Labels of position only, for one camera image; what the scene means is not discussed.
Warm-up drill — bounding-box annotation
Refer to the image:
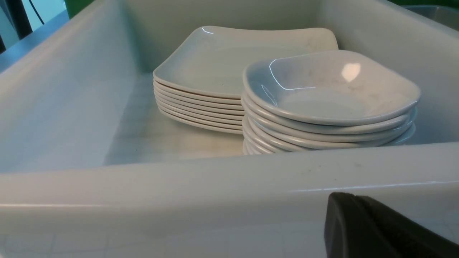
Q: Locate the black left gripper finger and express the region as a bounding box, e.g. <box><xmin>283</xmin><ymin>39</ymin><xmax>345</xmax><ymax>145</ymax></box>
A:
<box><xmin>324</xmin><ymin>192</ymin><xmax>459</xmax><ymax>258</ymax></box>

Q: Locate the stack of white bowls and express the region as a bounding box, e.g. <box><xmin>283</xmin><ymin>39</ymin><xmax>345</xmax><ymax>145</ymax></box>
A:
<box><xmin>241</xmin><ymin>50</ymin><xmax>421</xmax><ymax>155</ymax></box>

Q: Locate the stack of white square plates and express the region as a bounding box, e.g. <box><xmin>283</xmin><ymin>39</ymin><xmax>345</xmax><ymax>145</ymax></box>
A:
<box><xmin>153</xmin><ymin>26</ymin><xmax>338</xmax><ymax>134</ymax></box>

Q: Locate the teal plastic bin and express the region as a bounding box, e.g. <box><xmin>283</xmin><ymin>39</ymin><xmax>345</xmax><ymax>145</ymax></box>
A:
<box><xmin>403</xmin><ymin>5</ymin><xmax>459</xmax><ymax>31</ymax></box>

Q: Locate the large white plastic tub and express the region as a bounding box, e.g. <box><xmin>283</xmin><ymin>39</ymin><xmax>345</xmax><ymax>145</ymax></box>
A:
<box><xmin>1</xmin><ymin>0</ymin><xmax>458</xmax><ymax>258</ymax></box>

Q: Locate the green cloth backdrop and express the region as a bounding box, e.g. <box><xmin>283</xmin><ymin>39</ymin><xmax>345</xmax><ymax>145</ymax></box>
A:
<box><xmin>64</xmin><ymin>0</ymin><xmax>93</xmax><ymax>19</ymax></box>

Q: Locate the black tripod leg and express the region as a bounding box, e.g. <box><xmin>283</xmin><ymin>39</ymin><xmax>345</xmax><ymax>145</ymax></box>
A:
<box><xmin>1</xmin><ymin>0</ymin><xmax>33</xmax><ymax>40</ymax></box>

